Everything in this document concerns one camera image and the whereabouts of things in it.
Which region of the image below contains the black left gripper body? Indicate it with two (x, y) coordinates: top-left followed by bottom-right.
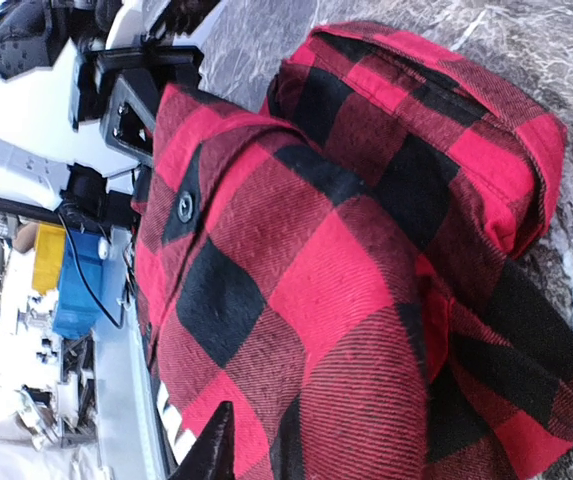
(69, 45), (204, 165)

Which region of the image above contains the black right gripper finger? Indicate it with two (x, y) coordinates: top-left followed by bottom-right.
(168, 401), (235, 480)

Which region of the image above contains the red black plaid shirt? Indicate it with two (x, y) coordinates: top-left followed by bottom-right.
(133, 22), (573, 479)

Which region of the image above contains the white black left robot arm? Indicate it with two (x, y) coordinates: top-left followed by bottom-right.
(0, 1), (217, 216)

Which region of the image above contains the blue storage bin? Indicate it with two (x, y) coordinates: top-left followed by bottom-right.
(52, 231), (126, 340)

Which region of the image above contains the yellow storage bin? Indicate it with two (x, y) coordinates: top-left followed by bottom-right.
(32, 223), (66, 295)

